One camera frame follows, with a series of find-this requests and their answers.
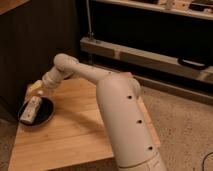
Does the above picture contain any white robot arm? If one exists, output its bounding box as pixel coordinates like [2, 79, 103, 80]
[42, 53, 167, 171]

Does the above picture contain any black ceramic bowl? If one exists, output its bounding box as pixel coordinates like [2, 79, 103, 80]
[20, 97, 54, 127]

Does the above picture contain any metal pole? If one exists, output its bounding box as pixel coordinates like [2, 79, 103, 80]
[86, 0, 94, 40]

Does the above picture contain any grey metal shelf beam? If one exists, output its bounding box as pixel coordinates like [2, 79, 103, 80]
[80, 37, 213, 84]

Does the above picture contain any upper wooden shelf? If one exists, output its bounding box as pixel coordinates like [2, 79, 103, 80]
[93, 0, 213, 21]

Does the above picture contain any black handle object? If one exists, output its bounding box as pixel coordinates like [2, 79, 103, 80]
[177, 58, 210, 70]

